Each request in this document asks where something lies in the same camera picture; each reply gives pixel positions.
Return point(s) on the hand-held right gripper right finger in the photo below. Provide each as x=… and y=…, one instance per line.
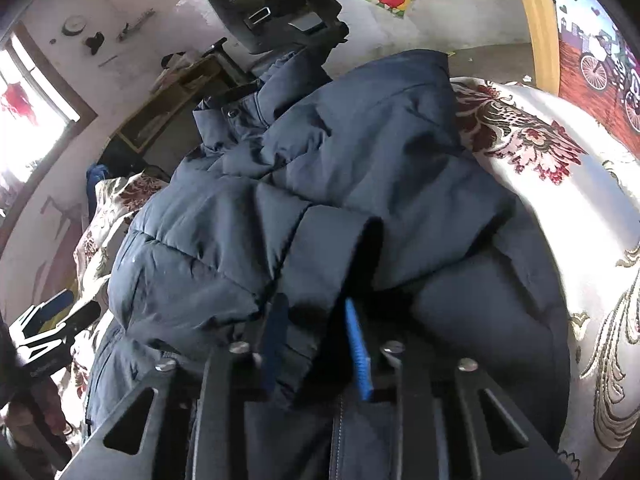
x=358, y=350

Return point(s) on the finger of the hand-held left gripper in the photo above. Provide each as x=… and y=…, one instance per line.
x=82, y=316

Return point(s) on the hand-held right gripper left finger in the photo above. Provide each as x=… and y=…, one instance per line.
x=274, y=345

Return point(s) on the navy puffer jacket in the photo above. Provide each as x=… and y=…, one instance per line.
x=350, y=160

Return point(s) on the window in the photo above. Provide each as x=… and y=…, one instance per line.
x=30, y=130

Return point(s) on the red window decoration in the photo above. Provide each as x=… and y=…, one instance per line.
x=17, y=100

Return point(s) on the wooden desk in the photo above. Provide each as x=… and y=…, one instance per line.
x=165, y=105

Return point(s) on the white red floral blanket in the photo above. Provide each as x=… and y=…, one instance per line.
x=575, y=200

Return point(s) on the blue cartoon printed cloth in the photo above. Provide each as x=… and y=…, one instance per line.
x=590, y=60

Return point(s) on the wooden bed board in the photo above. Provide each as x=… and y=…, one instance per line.
x=537, y=20

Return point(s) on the round wall fixture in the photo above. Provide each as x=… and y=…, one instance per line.
x=75, y=26

